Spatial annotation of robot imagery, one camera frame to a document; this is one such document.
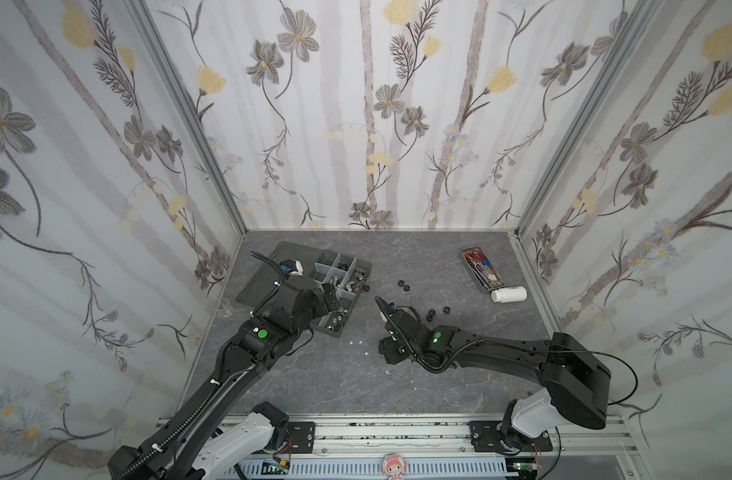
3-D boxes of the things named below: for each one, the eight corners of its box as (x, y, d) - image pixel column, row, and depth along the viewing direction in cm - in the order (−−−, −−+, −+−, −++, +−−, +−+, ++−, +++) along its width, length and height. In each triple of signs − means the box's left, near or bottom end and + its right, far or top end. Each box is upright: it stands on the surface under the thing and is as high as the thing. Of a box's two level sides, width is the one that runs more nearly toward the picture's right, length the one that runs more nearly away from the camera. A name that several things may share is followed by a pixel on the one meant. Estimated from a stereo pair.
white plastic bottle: (494, 304, 101) (498, 297, 98) (490, 295, 104) (494, 288, 100) (523, 301, 102) (528, 294, 99) (518, 292, 105) (523, 285, 101)
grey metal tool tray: (483, 291, 105) (485, 288, 103) (459, 252, 117) (461, 248, 115) (502, 287, 107) (505, 283, 105) (476, 249, 118) (478, 244, 116)
